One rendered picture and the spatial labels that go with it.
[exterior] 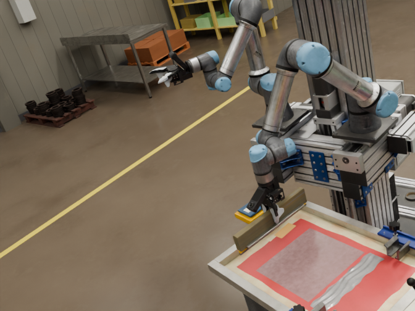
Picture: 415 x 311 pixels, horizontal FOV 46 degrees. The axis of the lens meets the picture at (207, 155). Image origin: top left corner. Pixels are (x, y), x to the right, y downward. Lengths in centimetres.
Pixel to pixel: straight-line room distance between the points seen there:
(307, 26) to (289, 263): 114
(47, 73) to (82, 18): 123
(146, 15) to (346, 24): 821
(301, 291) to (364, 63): 121
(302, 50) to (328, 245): 83
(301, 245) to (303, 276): 19
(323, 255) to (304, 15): 114
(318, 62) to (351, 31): 60
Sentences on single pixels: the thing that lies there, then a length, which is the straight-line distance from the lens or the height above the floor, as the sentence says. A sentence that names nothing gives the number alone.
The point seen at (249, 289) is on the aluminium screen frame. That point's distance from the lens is 203.
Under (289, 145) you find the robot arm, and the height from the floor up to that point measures 141.
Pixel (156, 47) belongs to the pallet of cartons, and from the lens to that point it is 932.
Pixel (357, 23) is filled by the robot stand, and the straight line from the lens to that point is 256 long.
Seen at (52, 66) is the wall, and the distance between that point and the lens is 928.
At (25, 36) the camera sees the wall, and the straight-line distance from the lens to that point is 908.
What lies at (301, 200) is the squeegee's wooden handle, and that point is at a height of 110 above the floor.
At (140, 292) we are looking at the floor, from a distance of 384.
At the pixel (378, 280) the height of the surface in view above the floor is 96.
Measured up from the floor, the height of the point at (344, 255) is 96.
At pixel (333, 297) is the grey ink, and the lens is 197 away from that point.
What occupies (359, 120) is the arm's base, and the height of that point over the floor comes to 132.
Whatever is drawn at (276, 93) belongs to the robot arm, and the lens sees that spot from 209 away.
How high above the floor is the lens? 235
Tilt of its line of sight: 26 degrees down
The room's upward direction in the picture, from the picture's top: 17 degrees counter-clockwise
